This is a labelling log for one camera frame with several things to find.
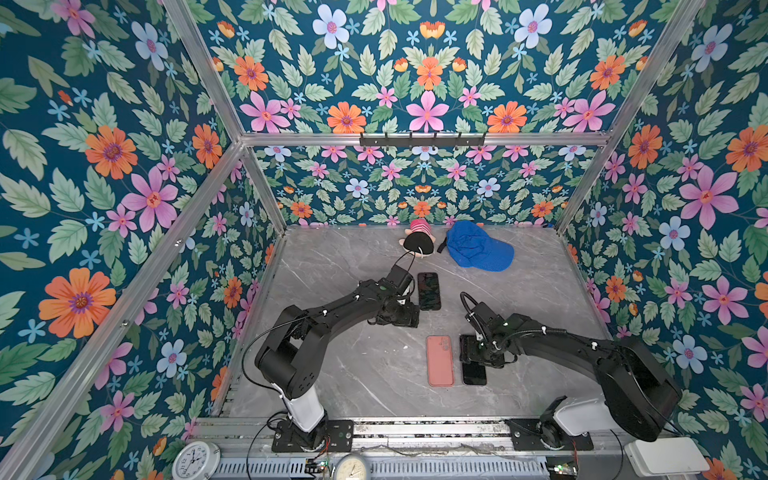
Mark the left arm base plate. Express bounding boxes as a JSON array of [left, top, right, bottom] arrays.
[[271, 419, 354, 453]]

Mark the round timer gauge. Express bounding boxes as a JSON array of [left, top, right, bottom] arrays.
[[333, 453, 371, 480]]

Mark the plush doll pink striped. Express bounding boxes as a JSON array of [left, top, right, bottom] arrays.
[[399, 218, 436, 258]]

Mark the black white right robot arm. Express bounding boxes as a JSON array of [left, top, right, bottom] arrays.
[[460, 292, 682, 442]]

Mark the white vented strip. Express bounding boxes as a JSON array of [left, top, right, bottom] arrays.
[[213, 457, 550, 479]]

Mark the black hook rail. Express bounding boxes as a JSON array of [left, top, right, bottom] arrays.
[[358, 132, 486, 149]]

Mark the white rectangular box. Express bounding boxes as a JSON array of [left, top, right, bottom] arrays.
[[624, 437, 710, 478]]

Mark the blue baseball cap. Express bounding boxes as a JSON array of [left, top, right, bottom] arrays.
[[436, 220, 515, 272]]

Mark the white round clock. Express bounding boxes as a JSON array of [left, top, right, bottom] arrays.
[[171, 441, 221, 480]]

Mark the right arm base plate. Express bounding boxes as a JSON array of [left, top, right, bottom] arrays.
[[504, 418, 594, 452]]

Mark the black smartphone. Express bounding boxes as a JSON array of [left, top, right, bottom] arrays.
[[418, 272, 442, 310], [459, 335, 487, 386]]

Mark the pink phone case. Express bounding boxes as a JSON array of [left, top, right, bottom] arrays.
[[426, 335, 454, 387]]

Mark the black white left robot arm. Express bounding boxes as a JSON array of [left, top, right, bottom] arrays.
[[254, 265, 419, 451]]

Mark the aluminium front rail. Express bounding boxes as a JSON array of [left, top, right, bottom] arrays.
[[191, 416, 673, 452]]

